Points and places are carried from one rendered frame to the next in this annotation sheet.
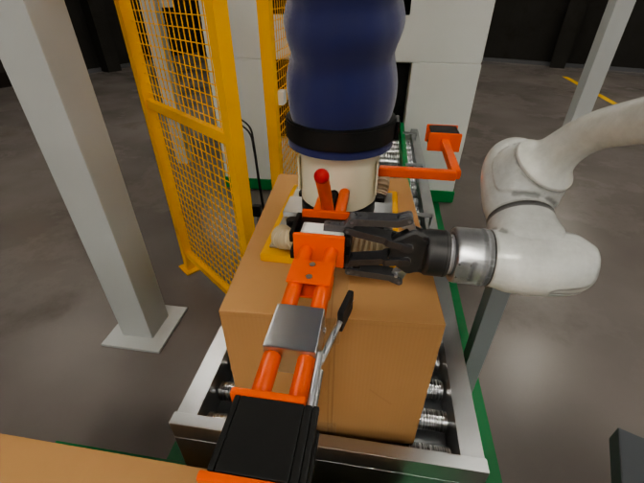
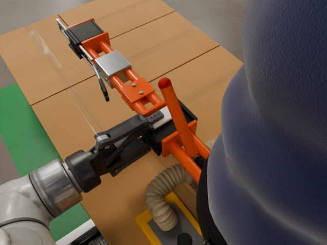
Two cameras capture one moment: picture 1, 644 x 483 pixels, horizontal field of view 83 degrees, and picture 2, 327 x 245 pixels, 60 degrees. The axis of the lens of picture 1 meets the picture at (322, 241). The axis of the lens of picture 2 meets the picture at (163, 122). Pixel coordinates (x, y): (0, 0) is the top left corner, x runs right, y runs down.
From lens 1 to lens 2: 0.79 m
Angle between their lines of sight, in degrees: 83
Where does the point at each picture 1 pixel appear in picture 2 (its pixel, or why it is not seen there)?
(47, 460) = not seen: hidden behind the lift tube
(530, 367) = not seen: outside the picture
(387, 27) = (227, 110)
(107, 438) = not seen: hidden behind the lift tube
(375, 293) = (136, 184)
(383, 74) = (223, 164)
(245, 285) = (214, 127)
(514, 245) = (14, 183)
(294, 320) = (115, 63)
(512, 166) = (15, 235)
